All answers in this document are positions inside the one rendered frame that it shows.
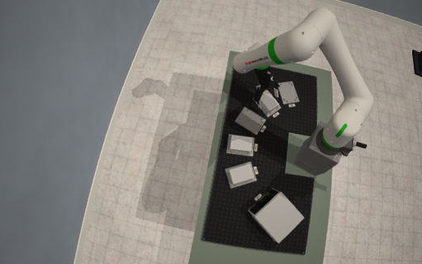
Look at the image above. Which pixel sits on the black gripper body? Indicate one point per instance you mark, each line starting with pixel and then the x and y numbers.
pixel 264 80

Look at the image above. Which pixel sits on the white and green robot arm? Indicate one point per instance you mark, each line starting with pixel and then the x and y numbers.
pixel 319 29

